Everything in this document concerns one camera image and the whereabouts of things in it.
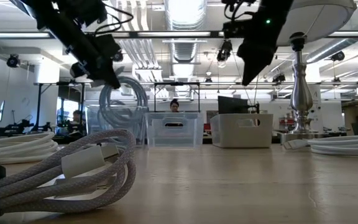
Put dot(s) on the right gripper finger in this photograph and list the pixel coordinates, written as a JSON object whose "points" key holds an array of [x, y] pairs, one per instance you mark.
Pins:
{"points": [[252, 59]]}

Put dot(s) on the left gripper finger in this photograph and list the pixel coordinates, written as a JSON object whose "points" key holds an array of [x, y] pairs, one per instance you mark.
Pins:
{"points": [[106, 74]]}

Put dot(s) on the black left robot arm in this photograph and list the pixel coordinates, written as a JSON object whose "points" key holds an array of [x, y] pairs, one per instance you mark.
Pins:
{"points": [[57, 18]]}

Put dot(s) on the black background robot arm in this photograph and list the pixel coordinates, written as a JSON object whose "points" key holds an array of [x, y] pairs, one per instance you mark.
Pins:
{"points": [[17, 127], [45, 127]]}

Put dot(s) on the black hanging spotlight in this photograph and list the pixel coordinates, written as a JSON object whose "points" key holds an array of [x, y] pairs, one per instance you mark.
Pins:
{"points": [[278, 77], [118, 57], [224, 51], [12, 60], [337, 56]]}

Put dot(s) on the tall clear plastic bin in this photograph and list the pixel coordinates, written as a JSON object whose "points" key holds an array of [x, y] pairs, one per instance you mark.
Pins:
{"points": [[92, 121]]}

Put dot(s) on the black computer monitor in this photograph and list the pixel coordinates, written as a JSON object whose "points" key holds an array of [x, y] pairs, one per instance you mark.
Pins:
{"points": [[232, 105]]}

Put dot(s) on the person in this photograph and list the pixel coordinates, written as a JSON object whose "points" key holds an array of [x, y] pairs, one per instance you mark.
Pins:
{"points": [[174, 106], [77, 116]]}

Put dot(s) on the silver lamp with white shade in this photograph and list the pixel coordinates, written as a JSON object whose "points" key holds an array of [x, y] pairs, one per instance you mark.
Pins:
{"points": [[301, 93]]}

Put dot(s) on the white plastic bin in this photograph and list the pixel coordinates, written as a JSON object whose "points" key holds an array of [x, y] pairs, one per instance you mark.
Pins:
{"points": [[241, 137]]}

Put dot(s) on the short clear plastic bin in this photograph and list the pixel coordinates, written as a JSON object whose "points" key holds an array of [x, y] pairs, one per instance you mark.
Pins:
{"points": [[174, 137]]}

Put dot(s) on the black background rig frame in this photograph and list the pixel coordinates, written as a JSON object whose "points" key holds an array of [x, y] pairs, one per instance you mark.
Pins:
{"points": [[39, 105]]}

